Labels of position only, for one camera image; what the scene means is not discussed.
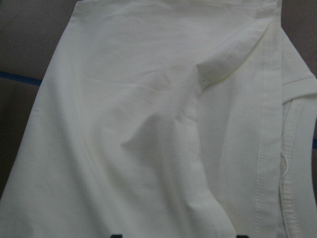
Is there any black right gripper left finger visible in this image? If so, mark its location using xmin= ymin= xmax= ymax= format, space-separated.
xmin=110 ymin=234 xmax=122 ymax=238

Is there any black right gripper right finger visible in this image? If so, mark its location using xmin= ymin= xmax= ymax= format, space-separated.
xmin=236 ymin=234 xmax=249 ymax=238

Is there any cream long-sleeve cat shirt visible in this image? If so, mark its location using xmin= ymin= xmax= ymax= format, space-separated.
xmin=0 ymin=0 xmax=317 ymax=238

